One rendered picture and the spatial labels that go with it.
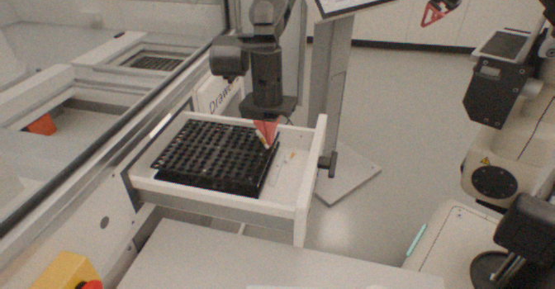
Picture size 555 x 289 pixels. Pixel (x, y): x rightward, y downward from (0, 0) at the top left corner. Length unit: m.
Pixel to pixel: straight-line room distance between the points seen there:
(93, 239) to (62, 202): 0.11
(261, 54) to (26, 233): 0.42
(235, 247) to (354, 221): 1.12
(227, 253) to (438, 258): 0.88
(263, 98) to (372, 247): 1.20
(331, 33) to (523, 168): 0.93
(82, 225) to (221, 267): 0.25
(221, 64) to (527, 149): 0.73
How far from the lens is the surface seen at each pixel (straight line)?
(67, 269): 0.56
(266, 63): 0.57
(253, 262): 0.67
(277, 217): 0.58
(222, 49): 0.59
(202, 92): 0.85
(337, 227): 1.70
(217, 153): 0.68
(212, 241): 0.70
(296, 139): 0.76
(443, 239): 1.43
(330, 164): 0.63
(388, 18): 3.68
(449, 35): 3.86
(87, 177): 0.58
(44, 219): 0.54
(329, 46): 1.55
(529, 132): 0.94
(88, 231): 0.62
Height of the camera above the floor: 1.32
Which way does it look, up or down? 37 degrees down
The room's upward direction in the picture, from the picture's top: straight up
